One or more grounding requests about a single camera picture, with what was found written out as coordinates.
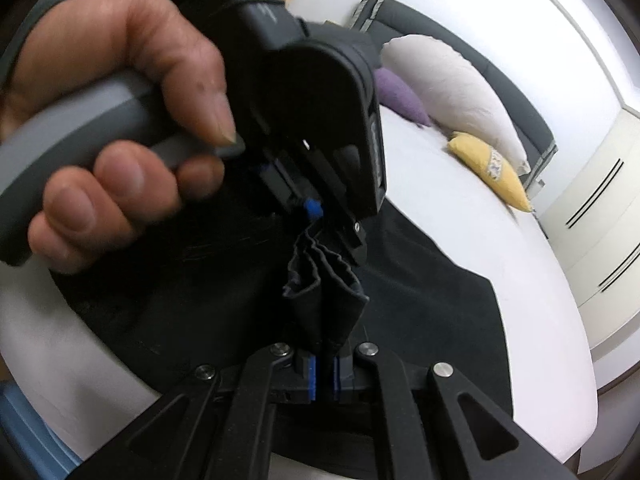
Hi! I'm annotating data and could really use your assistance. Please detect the black denim pants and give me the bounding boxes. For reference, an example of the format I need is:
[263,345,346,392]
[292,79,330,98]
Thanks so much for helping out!
[52,199,516,480]

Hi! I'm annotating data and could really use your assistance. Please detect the large white pillow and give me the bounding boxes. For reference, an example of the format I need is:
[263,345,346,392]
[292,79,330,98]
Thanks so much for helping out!
[381,35,530,176]

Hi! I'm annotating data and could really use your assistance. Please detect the white bed sheet mattress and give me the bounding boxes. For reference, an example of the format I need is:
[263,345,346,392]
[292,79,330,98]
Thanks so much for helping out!
[1,110,598,460]

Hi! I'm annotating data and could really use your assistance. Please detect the purple pillow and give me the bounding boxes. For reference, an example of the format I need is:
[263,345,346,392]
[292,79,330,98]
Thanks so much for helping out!
[374,67,432,126]

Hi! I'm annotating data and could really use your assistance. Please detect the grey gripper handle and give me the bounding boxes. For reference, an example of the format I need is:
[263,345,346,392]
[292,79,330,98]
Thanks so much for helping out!
[0,69,246,267]

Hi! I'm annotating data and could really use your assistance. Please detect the dark grey headboard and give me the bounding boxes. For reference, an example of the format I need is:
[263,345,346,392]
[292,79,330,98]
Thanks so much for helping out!
[348,0,558,190]

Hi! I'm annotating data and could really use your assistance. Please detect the yellow pillow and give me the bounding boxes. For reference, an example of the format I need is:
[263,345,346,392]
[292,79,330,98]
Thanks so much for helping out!
[447,132,533,212]

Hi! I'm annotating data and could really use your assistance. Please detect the white wardrobe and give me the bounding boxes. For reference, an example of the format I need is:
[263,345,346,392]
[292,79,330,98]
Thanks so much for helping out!
[529,104,640,361]

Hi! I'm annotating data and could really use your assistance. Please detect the left hand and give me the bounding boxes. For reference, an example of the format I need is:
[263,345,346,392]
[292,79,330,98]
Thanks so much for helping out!
[1,0,236,273]

